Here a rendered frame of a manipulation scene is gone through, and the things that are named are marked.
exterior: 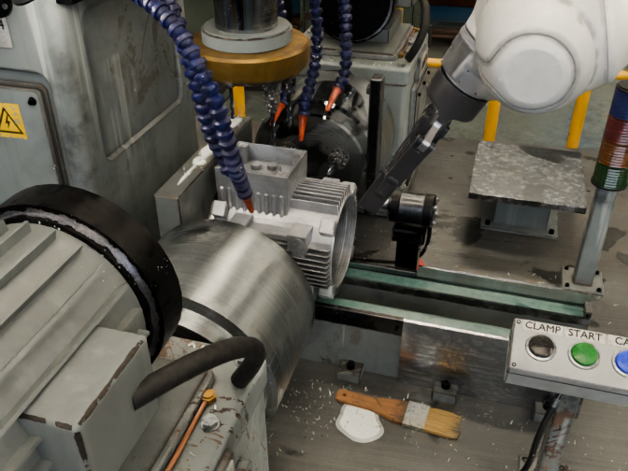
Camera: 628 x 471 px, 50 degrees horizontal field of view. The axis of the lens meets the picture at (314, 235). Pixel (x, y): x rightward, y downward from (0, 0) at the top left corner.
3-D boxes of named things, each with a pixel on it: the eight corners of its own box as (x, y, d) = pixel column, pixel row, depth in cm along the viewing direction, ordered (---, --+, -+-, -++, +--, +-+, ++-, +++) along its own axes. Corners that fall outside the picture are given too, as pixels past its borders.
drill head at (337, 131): (241, 229, 132) (233, 109, 119) (302, 142, 165) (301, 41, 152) (365, 249, 127) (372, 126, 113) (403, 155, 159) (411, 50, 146)
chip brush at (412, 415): (332, 406, 109) (332, 403, 109) (341, 385, 113) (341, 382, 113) (458, 442, 103) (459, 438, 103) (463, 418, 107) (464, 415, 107)
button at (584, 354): (568, 367, 82) (571, 362, 80) (569, 345, 83) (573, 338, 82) (594, 372, 81) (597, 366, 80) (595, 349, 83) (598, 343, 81)
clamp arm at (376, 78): (360, 214, 122) (365, 78, 108) (363, 206, 124) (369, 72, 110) (378, 217, 121) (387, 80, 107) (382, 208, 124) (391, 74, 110)
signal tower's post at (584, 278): (561, 290, 135) (611, 91, 112) (560, 267, 141) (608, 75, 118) (603, 297, 133) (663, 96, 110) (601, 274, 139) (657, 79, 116)
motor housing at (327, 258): (213, 297, 114) (203, 200, 103) (255, 238, 129) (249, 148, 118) (327, 321, 109) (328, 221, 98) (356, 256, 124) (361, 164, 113)
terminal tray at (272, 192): (217, 207, 109) (213, 168, 105) (242, 178, 117) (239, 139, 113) (287, 220, 106) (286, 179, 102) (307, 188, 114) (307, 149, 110)
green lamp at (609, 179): (592, 188, 123) (597, 165, 120) (591, 173, 128) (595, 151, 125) (627, 192, 121) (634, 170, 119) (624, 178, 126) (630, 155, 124)
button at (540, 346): (525, 359, 83) (527, 353, 81) (528, 337, 84) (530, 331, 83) (550, 363, 82) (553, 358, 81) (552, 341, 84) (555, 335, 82)
